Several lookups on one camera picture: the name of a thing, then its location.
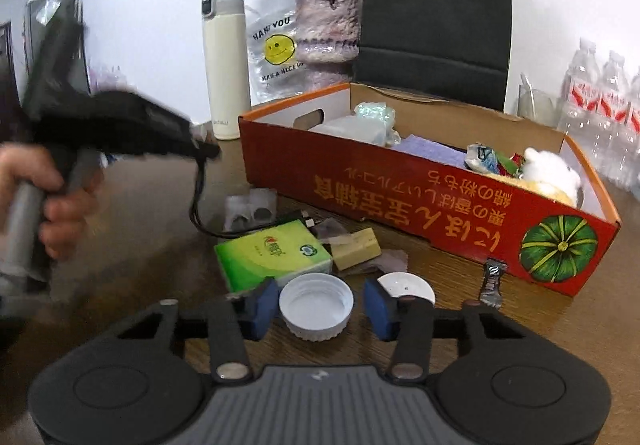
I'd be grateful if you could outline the white plush toy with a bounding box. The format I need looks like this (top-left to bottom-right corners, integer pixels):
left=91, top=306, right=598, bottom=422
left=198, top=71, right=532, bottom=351
left=520, top=148, right=584, bottom=198

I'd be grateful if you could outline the purple burlap pouch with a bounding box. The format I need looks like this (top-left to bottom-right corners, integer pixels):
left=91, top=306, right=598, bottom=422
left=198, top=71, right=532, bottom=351
left=400, top=135, right=469, bottom=171

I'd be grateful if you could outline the metal spoon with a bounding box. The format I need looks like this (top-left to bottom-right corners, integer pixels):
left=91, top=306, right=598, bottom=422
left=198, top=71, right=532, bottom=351
left=519, top=72, right=539, bottom=118

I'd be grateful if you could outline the iridescent plastic bag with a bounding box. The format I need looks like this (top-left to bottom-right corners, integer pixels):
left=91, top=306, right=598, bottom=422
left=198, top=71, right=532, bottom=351
left=354, top=102, right=397, bottom=146

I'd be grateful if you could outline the person's left hand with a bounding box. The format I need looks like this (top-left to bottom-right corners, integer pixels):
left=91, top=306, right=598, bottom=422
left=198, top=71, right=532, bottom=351
left=0, top=144, right=103, bottom=262

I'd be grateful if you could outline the black usb cable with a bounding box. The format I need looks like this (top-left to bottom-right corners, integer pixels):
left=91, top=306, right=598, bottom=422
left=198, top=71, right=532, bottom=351
left=189, top=159, right=317, bottom=237

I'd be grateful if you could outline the clear smiley plastic bag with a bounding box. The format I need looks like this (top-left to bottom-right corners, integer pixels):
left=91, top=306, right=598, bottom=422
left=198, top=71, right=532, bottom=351
left=246, top=0, right=307, bottom=106

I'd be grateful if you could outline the white round lid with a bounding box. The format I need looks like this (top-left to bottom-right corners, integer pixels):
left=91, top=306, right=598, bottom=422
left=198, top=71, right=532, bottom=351
left=376, top=271, right=436, bottom=309

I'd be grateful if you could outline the clear glass cup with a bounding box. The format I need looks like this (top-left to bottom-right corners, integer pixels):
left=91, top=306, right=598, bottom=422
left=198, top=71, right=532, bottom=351
left=517, top=72, right=567, bottom=128

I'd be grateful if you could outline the clear water bottle red label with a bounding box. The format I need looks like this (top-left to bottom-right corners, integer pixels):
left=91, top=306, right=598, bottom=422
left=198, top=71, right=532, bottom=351
left=557, top=37, right=601, bottom=160
left=620, top=70, right=640, bottom=202
left=587, top=50, right=629, bottom=182

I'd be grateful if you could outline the wooden desktop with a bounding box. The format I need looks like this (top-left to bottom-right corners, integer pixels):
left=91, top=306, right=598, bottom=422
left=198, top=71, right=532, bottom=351
left=30, top=125, right=640, bottom=406

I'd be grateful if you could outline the blue white snack packet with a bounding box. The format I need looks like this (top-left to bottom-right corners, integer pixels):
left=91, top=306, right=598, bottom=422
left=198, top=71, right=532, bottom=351
left=465, top=142, right=501, bottom=174

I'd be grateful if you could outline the yellow eraser block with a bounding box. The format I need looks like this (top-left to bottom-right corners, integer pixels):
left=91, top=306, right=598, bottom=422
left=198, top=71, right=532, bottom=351
left=330, top=227, right=382, bottom=271

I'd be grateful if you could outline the white bottle cap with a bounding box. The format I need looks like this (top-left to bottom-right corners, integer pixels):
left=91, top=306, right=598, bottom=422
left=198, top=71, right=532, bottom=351
left=278, top=273, right=354, bottom=342

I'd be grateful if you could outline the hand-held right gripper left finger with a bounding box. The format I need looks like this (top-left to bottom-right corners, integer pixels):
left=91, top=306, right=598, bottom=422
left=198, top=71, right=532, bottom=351
left=115, top=277, right=280, bottom=382

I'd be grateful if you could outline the white thermos bottle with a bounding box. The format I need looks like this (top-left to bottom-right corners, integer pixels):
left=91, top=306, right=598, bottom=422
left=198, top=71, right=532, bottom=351
left=201, top=0, right=252, bottom=141

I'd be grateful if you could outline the green tissue pack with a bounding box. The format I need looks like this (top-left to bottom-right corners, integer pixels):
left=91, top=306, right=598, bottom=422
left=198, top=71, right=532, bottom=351
left=214, top=220, right=334, bottom=294

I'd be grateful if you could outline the red cardboard box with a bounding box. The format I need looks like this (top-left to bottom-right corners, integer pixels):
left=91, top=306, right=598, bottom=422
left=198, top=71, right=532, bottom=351
left=238, top=82, right=621, bottom=299

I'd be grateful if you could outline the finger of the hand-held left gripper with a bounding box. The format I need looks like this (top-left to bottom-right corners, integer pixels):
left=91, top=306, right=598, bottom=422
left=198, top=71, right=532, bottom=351
left=189, top=125, right=222, bottom=160

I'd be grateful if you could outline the red green wrapper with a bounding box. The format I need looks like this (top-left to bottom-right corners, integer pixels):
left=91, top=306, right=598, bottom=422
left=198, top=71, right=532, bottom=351
left=497, top=152, right=526, bottom=176

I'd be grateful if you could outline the purple textured vase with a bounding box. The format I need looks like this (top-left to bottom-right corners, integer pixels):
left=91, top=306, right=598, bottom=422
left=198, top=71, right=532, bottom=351
left=295, top=0, right=362, bottom=92

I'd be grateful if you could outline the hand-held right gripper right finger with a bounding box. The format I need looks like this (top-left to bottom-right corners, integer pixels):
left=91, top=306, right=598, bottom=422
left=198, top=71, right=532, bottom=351
left=363, top=279, right=526, bottom=382

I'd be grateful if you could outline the silver candy wrapper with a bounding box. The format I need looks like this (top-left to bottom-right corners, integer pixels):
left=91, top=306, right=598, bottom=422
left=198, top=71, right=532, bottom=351
left=478, top=260, right=509, bottom=309

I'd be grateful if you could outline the black paper bag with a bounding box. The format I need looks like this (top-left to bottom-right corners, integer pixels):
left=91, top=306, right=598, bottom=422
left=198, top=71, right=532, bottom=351
left=352, top=0, right=512, bottom=114

